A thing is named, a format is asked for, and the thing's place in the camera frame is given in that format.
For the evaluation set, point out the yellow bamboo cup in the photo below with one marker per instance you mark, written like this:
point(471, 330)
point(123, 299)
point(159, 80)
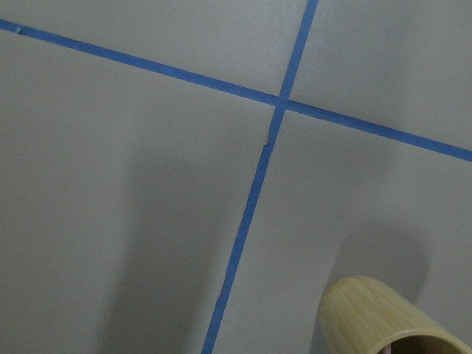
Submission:
point(360, 314)

